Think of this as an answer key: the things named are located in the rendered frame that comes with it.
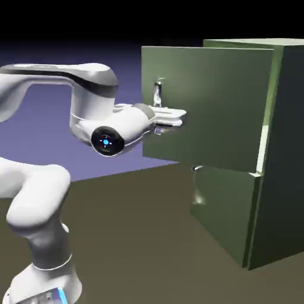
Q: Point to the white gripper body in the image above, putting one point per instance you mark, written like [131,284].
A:
[169,116]

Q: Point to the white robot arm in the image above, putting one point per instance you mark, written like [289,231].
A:
[95,106]

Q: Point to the green cabinet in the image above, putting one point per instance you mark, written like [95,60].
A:
[285,154]

